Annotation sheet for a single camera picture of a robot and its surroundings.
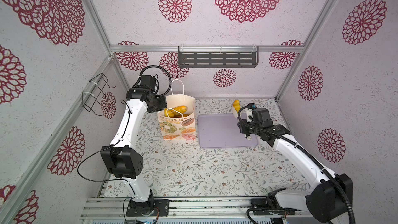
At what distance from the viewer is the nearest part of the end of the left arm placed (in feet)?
1.84

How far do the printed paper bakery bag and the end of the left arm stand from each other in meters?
0.04

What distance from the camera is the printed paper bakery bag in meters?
0.80
